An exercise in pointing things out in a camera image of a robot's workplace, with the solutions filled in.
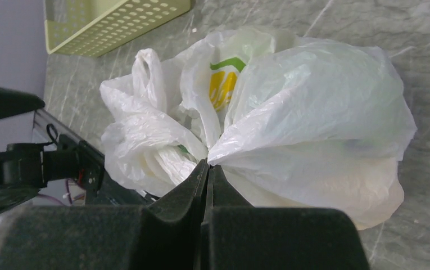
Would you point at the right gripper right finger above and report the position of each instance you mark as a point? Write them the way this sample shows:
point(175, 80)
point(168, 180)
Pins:
point(237, 235)

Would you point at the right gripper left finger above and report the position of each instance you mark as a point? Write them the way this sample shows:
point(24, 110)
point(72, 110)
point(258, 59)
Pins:
point(161, 235)

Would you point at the white plastic bag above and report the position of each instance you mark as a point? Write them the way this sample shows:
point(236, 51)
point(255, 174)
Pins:
point(293, 121)

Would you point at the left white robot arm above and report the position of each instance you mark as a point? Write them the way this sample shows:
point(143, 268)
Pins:
point(26, 168)

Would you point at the pale green plastic basket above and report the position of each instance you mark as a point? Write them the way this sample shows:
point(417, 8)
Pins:
point(94, 28)

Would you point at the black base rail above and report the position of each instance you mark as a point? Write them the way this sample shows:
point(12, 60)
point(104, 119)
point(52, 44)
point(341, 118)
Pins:
point(100, 188)

